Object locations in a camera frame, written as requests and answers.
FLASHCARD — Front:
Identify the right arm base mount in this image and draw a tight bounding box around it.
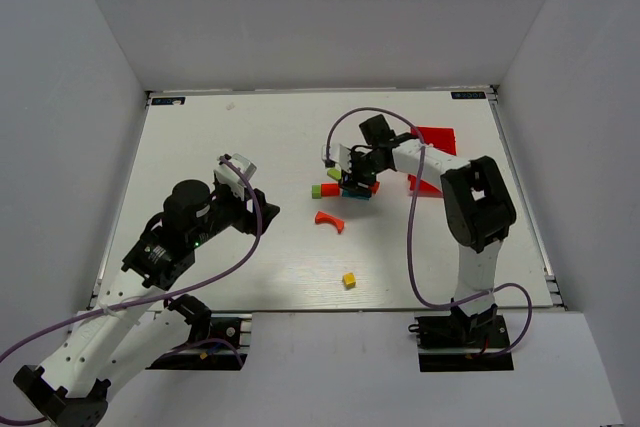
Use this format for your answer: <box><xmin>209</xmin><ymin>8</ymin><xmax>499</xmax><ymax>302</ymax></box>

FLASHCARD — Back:
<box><xmin>407</xmin><ymin>304</ymin><xmax>514</xmax><ymax>373</ymax></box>

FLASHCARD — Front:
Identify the red arch block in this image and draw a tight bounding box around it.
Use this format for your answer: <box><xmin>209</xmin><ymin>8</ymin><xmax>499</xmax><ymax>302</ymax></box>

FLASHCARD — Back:
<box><xmin>314</xmin><ymin>211</ymin><xmax>345</xmax><ymax>234</ymax></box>

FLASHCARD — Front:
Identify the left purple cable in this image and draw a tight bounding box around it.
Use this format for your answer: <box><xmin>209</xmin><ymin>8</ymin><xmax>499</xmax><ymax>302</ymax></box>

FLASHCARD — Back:
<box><xmin>0</xmin><ymin>156</ymin><xmax>264</xmax><ymax>426</ymax></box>

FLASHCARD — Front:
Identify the green rectangular block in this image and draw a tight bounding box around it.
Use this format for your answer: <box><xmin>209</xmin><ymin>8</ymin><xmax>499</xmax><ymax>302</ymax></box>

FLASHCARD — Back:
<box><xmin>327</xmin><ymin>168</ymin><xmax>342</xmax><ymax>181</ymax></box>

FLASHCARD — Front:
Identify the teal long block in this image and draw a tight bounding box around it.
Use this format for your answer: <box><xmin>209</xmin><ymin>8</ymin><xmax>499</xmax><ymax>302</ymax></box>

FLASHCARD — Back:
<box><xmin>341</xmin><ymin>189</ymin><xmax>372</xmax><ymax>201</ymax></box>

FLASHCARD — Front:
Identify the orange rectangular block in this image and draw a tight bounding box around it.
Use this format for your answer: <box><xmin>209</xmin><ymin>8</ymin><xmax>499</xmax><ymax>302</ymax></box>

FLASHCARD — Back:
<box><xmin>320</xmin><ymin>183</ymin><xmax>341</xmax><ymax>197</ymax></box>

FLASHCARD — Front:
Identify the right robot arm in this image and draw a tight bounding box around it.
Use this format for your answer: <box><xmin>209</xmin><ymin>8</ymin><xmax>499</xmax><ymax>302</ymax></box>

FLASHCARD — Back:
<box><xmin>324</xmin><ymin>114</ymin><xmax>516</xmax><ymax>347</ymax></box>

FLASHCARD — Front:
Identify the corner label sticker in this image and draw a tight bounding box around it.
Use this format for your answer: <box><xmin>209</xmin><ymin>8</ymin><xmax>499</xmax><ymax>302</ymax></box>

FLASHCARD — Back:
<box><xmin>451</xmin><ymin>91</ymin><xmax>486</xmax><ymax>100</ymax></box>
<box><xmin>151</xmin><ymin>97</ymin><xmax>186</xmax><ymax>106</ymax></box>

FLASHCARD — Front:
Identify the left corner label sticker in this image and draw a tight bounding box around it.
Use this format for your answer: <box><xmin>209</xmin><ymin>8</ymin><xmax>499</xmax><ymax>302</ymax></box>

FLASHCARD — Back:
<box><xmin>151</xmin><ymin>97</ymin><xmax>186</xmax><ymax>106</ymax></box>

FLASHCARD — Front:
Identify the red plastic bin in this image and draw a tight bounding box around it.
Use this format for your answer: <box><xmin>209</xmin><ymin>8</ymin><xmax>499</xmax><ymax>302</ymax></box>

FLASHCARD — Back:
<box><xmin>411</xmin><ymin>126</ymin><xmax>457</xmax><ymax>198</ymax></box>

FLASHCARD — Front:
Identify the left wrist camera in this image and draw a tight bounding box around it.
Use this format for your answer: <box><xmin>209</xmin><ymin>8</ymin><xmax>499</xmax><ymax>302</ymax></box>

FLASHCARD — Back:
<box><xmin>213</xmin><ymin>153</ymin><xmax>257</xmax><ymax>200</ymax></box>

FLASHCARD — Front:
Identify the yellow cube block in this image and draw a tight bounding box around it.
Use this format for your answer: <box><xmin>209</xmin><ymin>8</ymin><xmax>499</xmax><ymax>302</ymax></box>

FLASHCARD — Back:
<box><xmin>342</xmin><ymin>273</ymin><xmax>356</xmax><ymax>289</ymax></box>

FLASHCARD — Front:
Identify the right corner label sticker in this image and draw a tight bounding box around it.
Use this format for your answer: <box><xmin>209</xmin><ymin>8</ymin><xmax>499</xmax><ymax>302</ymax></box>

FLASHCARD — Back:
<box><xmin>451</xmin><ymin>91</ymin><xmax>486</xmax><ymax>100</ymax></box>

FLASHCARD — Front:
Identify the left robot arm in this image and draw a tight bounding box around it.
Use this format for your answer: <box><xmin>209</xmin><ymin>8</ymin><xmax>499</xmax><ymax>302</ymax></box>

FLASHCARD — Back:
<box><xmin>13</xmin><ymin>178</ymin><xmax>280</xmax><ymax>426</ymax></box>

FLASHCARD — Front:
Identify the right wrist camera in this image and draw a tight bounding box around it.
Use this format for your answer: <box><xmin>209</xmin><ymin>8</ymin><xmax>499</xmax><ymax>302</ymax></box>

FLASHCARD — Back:
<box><xmin>321</xmin><ymin>143</ymin><xmax>351</xmax><ymax>172</ymax></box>

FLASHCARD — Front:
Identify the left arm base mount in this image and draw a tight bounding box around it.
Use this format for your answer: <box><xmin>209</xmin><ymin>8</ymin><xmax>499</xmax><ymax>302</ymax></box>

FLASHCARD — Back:
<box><xmin>148</xmin><ymin>314</ymin><xmax>252</xmax><ymax>372</ymax></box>

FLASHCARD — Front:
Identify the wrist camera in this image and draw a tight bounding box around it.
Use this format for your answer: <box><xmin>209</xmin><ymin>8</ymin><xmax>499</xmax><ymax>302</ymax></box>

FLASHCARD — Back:
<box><xmin>321</xmin><ymin>143</ymin><xmax>351</xmax><ymax>172</ymax></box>
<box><xmin>213</xmin><ymin>153</ymin><xmax>257</xmax><ymax>200</ymax></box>

